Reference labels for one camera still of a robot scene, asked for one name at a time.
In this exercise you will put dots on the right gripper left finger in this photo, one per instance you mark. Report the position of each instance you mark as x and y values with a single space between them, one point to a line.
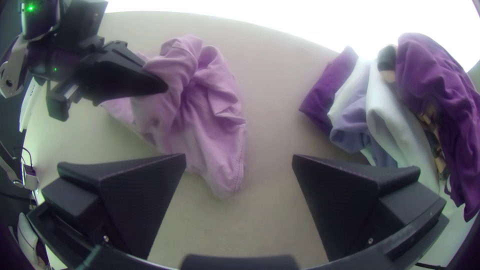
142 195

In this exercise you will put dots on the purple t-shirt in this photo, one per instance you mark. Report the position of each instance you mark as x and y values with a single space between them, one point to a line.
202 112

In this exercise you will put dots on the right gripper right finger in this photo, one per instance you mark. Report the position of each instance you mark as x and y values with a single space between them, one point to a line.
337 202

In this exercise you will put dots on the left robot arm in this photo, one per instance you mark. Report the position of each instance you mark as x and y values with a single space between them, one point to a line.
37 18

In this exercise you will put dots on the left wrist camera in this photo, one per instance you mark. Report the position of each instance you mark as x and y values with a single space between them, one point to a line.
82 17

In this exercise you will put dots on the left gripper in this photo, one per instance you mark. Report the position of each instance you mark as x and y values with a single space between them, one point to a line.
60 60

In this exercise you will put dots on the heap of clothes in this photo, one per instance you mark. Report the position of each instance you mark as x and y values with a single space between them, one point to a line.
405 112

